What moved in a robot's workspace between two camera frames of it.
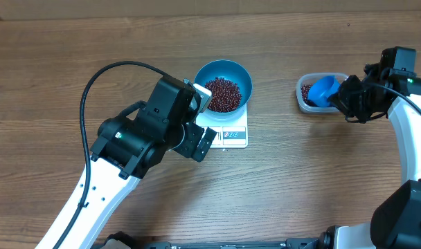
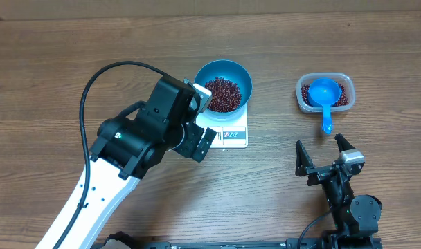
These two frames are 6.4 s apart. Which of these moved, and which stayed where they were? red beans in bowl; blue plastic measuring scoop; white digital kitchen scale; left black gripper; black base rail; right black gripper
Moved: right black gripper; blue plastic measuring scoop
Stayed: white digital kitchen scale; black base rail; left black gripper; red beans in bowl
